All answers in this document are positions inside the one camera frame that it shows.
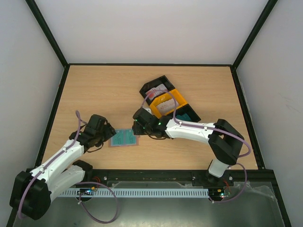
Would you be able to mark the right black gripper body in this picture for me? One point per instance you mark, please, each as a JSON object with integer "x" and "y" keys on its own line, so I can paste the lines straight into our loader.
{"x": 135, "y": 126}

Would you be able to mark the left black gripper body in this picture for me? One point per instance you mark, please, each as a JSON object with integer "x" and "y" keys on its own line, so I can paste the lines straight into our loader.
{"x": 102, "y": 137}

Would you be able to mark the brown leather card holder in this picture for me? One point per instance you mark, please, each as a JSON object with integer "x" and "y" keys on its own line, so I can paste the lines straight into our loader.
{"x": 137, "y": 137}

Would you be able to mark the yellow bin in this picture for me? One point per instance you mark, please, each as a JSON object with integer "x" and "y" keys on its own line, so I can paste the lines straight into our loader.
{"x": 180, "y": 101}

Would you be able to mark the black bin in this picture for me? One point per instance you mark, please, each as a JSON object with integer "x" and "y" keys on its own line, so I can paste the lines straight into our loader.
{"x": 153, "y": 83}
{"x": 187, "y": 109}

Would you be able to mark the teal credit card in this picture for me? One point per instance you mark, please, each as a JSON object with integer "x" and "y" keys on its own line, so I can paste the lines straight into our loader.
{"x": 118, "y": 139}
{"x": 130, "y": 139}

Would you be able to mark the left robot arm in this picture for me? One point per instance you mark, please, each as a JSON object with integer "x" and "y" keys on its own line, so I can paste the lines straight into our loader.
{"x": 34, "y": 190}

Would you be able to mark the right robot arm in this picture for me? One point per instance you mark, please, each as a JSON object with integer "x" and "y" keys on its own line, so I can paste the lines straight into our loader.
{"x": 224, "y": 140}

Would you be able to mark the white patterned card stack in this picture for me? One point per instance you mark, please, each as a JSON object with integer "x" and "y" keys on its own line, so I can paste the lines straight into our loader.
{"x": 166, "y": 106}

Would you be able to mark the teal card stack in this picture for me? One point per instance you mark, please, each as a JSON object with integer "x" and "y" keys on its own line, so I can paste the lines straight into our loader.
{"x": 184, "y": 117}

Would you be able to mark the red white card stack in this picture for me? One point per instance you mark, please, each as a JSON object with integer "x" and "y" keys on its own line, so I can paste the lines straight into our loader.
{"x": 155, "y": 91}

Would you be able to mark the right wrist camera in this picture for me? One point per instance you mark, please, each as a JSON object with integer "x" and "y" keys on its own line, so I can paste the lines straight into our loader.
{"x": 148, "y": 109}

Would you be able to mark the black frame rail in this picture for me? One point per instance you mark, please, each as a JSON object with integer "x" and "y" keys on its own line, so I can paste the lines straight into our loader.
{"x": 196, "y": 177}

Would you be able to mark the light blue cable duct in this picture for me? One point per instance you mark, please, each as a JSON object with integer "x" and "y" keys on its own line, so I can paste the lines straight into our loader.
{"x": 137, "y": 193}

